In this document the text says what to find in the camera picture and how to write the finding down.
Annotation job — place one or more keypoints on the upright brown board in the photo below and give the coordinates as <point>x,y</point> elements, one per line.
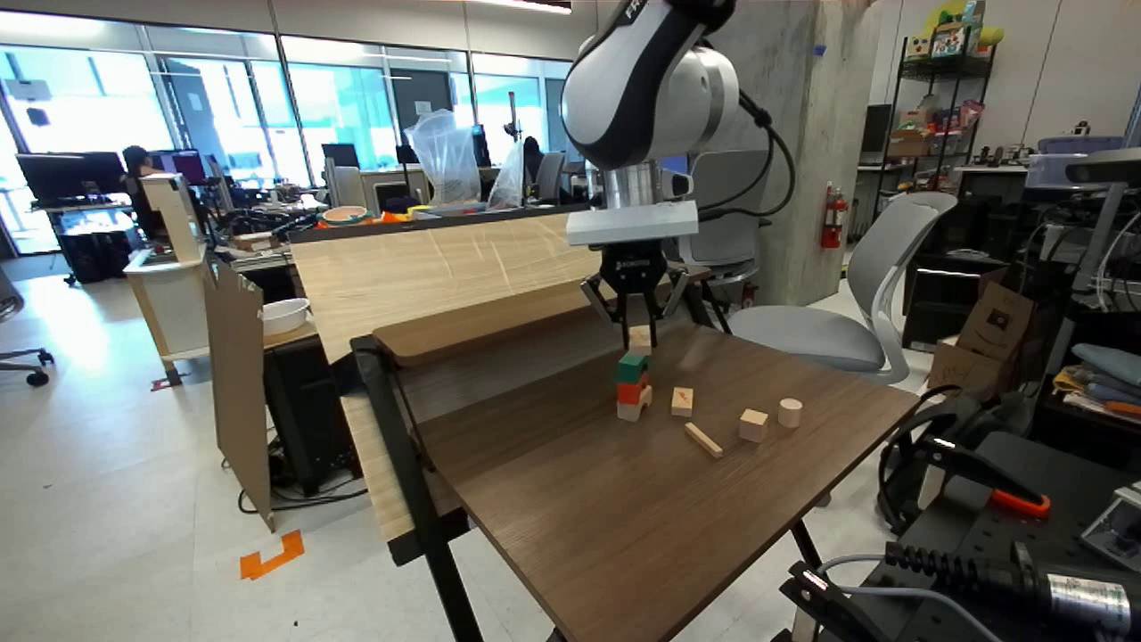
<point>235,393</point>

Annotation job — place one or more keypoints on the black perforated breadboard plate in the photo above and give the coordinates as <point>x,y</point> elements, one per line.
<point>1071,487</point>

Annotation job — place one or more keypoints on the shelf rack with toys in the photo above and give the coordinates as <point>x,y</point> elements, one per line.
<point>945,83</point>

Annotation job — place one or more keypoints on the orange black bar clamp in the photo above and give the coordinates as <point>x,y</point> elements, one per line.
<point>1019,504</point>

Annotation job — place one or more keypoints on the black metal table frame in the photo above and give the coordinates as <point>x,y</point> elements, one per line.
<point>397,452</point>

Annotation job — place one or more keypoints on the light plywood back panel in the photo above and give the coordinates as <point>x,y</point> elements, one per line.
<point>440,273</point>

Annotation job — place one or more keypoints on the natural wood rectangular block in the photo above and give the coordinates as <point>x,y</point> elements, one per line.
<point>682,400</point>
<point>638,337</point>

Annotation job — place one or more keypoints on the orange wooden arch block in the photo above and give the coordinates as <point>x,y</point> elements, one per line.
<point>632,393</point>

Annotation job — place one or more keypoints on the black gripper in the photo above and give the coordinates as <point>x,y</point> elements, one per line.
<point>637,269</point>

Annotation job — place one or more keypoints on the green wooden block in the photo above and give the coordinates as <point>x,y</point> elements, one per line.
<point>632,369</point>

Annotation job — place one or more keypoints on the open brown cardboard box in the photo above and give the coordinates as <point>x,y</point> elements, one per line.
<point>984,342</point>

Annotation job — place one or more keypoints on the natural wood cylinder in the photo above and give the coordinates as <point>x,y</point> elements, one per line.
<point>790,417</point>

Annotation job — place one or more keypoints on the grey curved-back office chair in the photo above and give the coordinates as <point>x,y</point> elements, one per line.
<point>821,326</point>

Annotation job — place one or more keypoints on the black ribbed silver-tipped tool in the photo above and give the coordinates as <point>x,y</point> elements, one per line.
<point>964,574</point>

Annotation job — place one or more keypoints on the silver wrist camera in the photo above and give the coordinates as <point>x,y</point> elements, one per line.
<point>627,224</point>

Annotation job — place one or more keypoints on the red fire extinguisher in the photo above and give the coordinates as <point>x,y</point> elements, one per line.
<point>834,221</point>

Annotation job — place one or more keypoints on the dark computer monitor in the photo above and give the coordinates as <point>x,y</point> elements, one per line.
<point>74,179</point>

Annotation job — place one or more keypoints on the natural wood cube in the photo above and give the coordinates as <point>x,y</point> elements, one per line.
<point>755,426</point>

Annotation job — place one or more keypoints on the black office chair base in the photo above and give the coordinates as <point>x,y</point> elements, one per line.
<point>28,361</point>

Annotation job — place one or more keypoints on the natural wood arch block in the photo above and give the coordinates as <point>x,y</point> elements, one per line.
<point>624,411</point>

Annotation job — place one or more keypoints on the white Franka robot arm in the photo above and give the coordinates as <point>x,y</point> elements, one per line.
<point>642,83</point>

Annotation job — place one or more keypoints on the small wooden block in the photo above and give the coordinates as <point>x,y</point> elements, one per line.
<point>702,439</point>

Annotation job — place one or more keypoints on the clear plastic bag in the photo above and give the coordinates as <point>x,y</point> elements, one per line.
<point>447,162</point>

